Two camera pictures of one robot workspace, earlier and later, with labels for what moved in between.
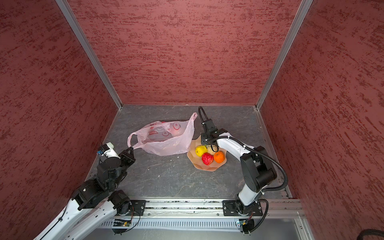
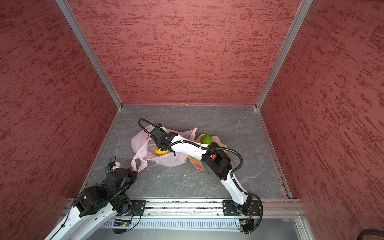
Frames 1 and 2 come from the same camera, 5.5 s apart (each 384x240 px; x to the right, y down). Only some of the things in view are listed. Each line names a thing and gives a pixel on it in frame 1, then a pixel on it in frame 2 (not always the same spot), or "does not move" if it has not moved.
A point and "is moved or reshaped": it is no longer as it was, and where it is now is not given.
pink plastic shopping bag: [164, 138] is moved or reshaped
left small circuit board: [121, 223] does not move
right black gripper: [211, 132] to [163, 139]
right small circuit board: [242, 223] does not move
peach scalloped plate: [197, 160] does not move
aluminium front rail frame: [283, 207] does not move
